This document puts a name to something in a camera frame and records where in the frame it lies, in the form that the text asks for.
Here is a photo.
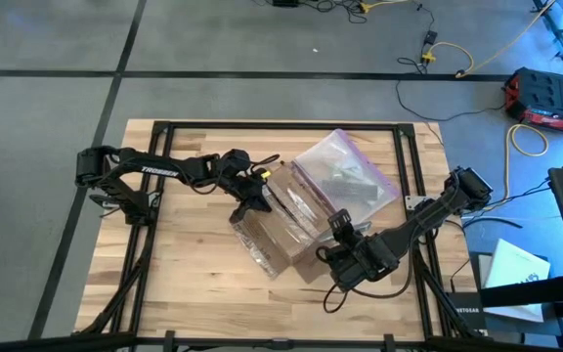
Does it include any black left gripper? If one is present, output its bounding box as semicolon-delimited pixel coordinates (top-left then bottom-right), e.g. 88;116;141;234
212;149;274;224

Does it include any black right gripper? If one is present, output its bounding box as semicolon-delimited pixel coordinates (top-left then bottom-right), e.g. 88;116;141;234
327;208;401;293

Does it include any brown Sephora cardboard box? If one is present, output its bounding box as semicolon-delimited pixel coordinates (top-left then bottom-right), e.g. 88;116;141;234
230;163;341;285

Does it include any white mesh pouch purple trim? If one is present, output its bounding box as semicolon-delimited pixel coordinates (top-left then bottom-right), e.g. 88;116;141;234
291;128;401;226

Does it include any black Netgear router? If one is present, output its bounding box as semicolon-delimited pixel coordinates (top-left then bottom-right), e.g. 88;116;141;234
447;291;488;331

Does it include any white booklet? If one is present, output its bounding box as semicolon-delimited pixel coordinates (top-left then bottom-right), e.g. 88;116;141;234
484;238;552;324

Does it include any red black toolbox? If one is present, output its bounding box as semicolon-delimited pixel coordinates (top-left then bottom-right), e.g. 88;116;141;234
501;66;563;134

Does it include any black floor cable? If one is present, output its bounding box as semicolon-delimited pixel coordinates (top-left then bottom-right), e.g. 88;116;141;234
395;58;507;122

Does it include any yellow coiled cable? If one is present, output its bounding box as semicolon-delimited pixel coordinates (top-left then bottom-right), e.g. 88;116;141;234
503;122;550;201

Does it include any yellow extension cord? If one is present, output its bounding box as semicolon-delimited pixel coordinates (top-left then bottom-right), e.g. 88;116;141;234
420;0;556;79

